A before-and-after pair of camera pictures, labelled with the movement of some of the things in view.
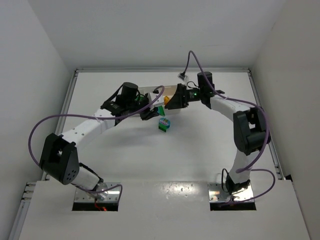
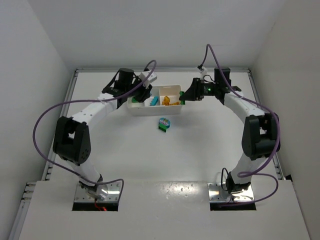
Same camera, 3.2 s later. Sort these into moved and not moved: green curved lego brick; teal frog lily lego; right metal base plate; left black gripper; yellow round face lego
Moved: left black gripper
Not moved: teal frog lily lego; green curved lego brick; right metal base plate; yellow round face lego
